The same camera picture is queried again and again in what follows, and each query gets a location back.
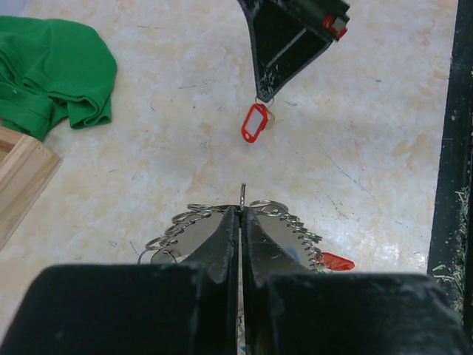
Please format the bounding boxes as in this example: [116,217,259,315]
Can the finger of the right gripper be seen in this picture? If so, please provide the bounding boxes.
[239,1,333,103]

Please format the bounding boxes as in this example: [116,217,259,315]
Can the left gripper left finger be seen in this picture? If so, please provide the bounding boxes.
[0,205,237,355]

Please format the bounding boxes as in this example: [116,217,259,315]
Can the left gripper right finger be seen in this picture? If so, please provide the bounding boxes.
[242,209,466,354]

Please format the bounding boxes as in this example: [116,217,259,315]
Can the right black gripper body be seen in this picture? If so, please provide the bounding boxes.
[258,0,350,41]

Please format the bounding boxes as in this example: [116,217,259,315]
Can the bunch of coloured keys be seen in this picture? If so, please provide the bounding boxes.
[317,252,355,271]

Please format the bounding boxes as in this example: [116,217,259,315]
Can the key with red tag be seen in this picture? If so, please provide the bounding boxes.
[241,98,275,143]

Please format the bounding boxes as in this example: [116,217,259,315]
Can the wooden tray rack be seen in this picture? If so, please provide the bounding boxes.
[1,127,62,246]

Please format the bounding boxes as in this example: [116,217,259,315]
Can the green crumpled cloth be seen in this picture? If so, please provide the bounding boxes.
[1,16,118,141]

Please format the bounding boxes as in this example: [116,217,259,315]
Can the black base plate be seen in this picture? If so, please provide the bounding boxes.
[427,1,472,333]

